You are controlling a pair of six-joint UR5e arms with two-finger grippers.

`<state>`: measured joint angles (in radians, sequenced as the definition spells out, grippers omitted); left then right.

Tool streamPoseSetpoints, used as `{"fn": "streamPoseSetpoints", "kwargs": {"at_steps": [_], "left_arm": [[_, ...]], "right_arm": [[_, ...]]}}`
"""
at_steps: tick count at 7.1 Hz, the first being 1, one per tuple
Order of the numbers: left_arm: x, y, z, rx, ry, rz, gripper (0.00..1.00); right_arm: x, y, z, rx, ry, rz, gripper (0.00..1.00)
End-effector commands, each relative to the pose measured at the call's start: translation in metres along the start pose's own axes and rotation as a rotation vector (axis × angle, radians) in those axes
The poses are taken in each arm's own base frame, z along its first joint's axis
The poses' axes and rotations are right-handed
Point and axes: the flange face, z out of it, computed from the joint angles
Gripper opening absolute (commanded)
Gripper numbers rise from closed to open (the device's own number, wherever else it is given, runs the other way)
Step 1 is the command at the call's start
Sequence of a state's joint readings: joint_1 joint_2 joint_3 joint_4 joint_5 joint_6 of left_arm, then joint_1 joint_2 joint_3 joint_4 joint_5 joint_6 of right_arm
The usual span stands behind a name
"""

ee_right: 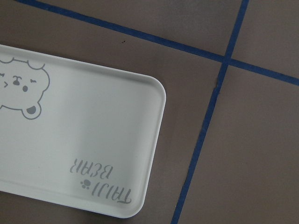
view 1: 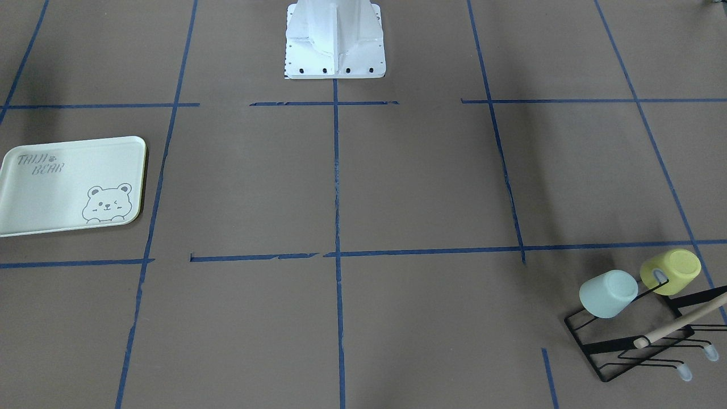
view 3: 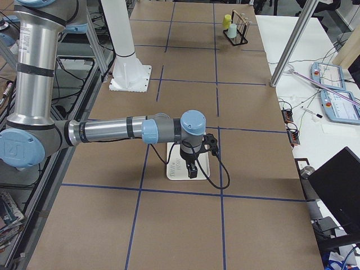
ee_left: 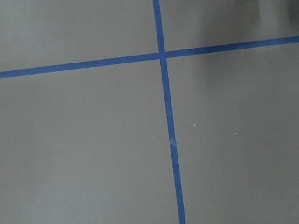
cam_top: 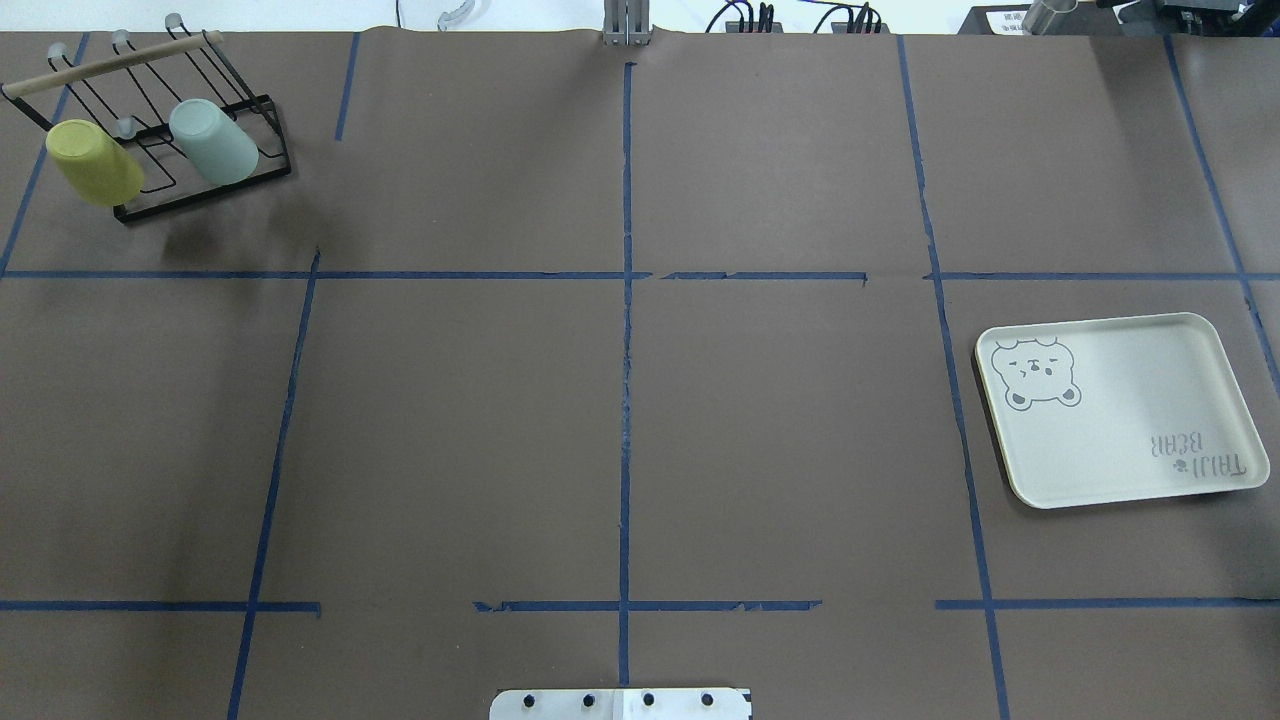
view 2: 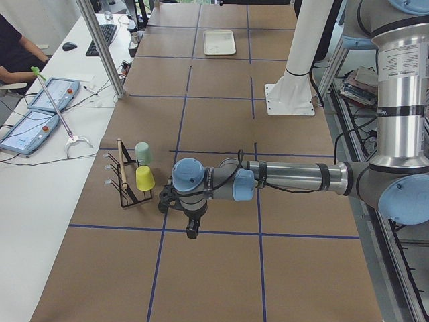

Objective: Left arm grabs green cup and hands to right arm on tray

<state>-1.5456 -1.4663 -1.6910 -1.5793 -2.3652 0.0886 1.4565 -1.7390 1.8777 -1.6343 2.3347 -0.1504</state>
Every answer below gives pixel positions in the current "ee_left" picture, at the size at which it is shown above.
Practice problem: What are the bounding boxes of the crossing blue tape strip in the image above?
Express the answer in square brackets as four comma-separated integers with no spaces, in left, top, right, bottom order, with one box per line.
[0,36,299,79]

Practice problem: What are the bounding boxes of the long blue tape strip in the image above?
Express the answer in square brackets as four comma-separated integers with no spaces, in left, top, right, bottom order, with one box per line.
[153,0,186,224]

